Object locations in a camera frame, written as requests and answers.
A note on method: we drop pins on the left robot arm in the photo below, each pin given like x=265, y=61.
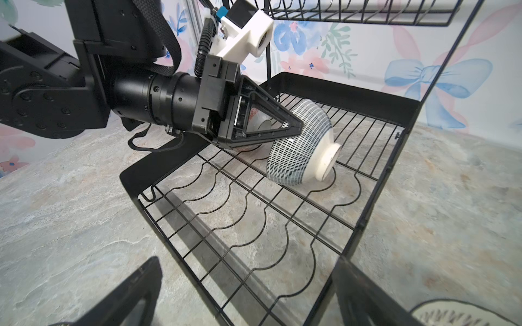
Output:
x=128, y=62

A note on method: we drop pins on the dark blue striped bowl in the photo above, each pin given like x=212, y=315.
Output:
x=309, y=156

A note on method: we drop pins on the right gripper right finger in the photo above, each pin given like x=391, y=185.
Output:
x=362, y=301

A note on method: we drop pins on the brown white lattice bowl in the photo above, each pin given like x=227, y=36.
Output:
x=455, y=312

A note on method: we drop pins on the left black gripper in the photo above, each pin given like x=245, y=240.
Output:
x=235, y=112

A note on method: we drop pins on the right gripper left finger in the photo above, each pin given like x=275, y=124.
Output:
x=132, y=302

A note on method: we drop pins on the black two-tier dish rack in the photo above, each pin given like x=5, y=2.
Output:
x=253, y=247

